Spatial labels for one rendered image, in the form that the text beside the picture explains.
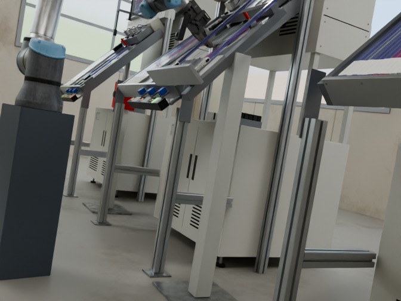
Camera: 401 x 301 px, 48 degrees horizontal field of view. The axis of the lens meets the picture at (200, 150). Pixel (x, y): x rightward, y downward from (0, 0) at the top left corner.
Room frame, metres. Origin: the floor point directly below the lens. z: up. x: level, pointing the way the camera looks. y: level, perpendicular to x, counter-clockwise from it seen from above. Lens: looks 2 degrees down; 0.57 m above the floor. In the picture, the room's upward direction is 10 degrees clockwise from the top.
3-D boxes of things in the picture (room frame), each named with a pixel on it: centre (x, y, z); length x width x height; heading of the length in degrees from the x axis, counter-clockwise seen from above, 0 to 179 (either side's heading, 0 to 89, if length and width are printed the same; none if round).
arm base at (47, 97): (1.50, 0.56, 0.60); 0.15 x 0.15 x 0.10
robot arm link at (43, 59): (1.51, 0.56, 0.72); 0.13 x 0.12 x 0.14; 34
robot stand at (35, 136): (1.50, 0.56, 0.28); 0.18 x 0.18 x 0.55; 42
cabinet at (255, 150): (2.32, -0.25, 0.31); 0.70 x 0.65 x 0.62; 30
